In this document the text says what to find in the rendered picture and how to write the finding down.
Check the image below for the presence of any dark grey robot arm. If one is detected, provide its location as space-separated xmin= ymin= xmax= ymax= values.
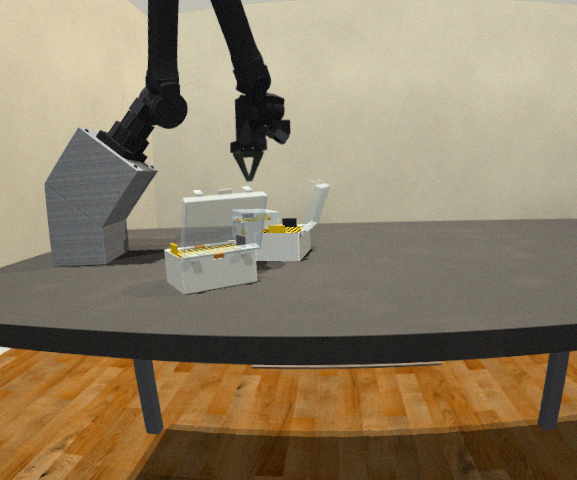
xmin=96 ymin=0 xmax=290 ymax=163

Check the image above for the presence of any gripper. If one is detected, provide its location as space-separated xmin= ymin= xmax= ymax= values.
xmin=230 ymin=117 xmax=267 ymax=181

